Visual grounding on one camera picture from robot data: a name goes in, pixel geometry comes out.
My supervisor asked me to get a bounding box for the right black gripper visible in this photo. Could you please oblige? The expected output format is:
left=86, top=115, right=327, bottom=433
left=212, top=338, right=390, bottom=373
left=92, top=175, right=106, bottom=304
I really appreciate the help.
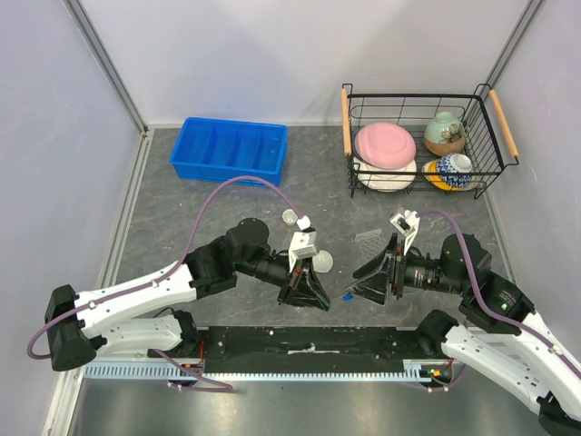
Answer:
left=344, top=232, right=468, bottom=305

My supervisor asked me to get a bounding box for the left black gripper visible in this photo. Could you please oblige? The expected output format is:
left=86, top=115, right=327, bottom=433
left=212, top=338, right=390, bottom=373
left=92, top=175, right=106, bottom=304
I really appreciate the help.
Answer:
left=237, top=250, right=330, bottom=311

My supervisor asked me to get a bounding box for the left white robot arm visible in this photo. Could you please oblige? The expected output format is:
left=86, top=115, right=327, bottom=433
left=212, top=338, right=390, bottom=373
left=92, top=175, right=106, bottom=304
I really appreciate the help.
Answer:
left=44, top=218, right=330, bottom=372

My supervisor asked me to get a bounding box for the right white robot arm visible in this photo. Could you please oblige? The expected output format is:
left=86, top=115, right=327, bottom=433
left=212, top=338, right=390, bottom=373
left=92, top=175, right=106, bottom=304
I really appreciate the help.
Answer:
left=347, top=233, right=580, bottom=435

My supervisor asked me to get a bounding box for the clear acrylic tube rack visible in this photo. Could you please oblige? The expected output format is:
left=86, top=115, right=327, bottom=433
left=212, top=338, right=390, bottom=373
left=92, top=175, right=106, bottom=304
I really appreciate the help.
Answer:
left=354, top=229, right=388, bottom=263

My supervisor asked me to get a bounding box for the white evaporating dish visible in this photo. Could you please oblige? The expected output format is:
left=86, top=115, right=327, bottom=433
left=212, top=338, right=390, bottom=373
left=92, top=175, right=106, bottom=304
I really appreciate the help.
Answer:
left=312, top=250, right=334, bottom=273

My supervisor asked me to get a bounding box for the small white crucible cup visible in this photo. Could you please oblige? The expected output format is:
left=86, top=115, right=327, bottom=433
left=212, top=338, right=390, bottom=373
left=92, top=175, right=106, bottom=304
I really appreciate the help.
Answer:
left=281, top=209, right=299, bottom=226

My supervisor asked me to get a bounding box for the white bowl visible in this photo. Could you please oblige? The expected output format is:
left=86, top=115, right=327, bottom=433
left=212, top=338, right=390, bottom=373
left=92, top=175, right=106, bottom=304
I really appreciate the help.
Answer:
left=353, top=157, right=417, bottom=192

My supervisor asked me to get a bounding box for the yellow bowl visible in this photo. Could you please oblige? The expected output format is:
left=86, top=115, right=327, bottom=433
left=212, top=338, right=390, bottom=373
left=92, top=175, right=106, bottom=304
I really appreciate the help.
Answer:
left=421, top=160, right=460, bottom=192

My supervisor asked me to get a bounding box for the pink plate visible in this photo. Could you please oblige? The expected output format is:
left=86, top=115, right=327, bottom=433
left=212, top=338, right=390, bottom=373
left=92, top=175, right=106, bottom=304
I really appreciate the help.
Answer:
left=355, top=123, right=417, bottom=170

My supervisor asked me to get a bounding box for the blue patterned bowl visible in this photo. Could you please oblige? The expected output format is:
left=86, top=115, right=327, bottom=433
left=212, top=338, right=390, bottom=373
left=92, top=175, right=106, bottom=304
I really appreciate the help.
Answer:
left=436, top=153, right=473, bottom=188

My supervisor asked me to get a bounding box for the green brown ceramic bowl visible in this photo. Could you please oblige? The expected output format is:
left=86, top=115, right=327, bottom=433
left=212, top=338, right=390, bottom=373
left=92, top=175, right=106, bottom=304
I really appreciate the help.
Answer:
left=424, top=112, right=466, bottom=156

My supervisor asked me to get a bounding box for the blue plastic divided bin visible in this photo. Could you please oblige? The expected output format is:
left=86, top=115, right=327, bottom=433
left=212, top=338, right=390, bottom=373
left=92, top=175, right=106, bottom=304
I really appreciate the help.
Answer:
left=169, top=117, right=288, bottom=185

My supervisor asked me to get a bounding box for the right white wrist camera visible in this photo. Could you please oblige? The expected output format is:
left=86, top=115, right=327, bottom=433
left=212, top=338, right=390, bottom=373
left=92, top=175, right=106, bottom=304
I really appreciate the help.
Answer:
left=389, top=208, right=420, bottom=255

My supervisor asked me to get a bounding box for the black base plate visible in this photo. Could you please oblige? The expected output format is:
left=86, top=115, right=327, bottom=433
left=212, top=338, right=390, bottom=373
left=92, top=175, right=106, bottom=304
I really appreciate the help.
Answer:
left=167, top=326, right=448, bottom=373

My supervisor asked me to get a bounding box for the black wire dish basket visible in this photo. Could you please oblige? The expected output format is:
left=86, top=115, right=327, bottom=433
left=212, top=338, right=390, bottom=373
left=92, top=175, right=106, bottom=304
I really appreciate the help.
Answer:
left=340, top=83, right=519, bottom=198

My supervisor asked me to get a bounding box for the grey slotted cable duct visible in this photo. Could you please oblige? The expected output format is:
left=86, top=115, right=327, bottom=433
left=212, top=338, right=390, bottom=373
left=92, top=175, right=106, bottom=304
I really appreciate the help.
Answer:
left=83, top=362, right=432, bottom=382

